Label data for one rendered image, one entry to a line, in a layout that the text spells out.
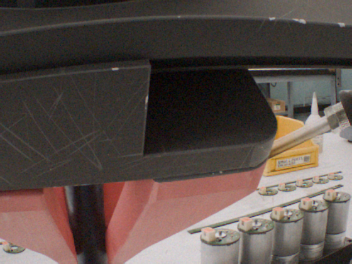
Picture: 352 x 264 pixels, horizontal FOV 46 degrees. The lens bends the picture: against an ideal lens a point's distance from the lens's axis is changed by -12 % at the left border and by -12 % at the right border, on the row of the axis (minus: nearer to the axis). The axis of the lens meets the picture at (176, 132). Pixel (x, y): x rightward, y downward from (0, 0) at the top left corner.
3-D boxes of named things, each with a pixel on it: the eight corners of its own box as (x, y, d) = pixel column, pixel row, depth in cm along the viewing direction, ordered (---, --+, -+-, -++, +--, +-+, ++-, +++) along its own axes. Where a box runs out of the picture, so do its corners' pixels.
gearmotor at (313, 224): (327, 262, 32) (335, 203, 31) (305, 272, 31) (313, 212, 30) (307, 253, 34) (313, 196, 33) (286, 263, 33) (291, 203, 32)
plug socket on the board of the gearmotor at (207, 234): (219, 239, 27) (219, 229, 27) (207, 242, 27) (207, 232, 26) (212, 235, 28) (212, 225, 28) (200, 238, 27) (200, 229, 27)
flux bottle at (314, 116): (305, 154, 71) (305, 93, 70) (304, 149, 75) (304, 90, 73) (323, 154, 71) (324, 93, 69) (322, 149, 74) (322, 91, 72)
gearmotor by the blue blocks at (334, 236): (348, 251, 33) (356, 194, 32) (329, 261, 32) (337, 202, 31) (329, 243, 35) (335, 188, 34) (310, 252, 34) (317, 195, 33)
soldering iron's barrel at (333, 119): (252, 176, 25) (351, 128, 23) (240, 151, 25) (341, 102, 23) (255, 170, 26) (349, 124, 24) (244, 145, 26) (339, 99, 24)
